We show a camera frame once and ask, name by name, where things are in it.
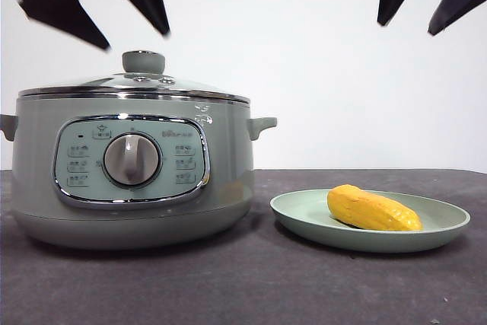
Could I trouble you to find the glass lid with green knob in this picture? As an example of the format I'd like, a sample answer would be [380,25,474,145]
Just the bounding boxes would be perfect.
[18,49,251,107]

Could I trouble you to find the yellow corn cob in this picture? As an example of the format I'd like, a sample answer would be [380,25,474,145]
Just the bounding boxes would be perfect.
[326,183,424,232]

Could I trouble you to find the pale green electric steamer pot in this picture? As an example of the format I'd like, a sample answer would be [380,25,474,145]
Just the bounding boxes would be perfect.
[0,95,279,251]

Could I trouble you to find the pale green round plate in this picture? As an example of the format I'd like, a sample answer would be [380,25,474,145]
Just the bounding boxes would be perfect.
[269,189,472,254]

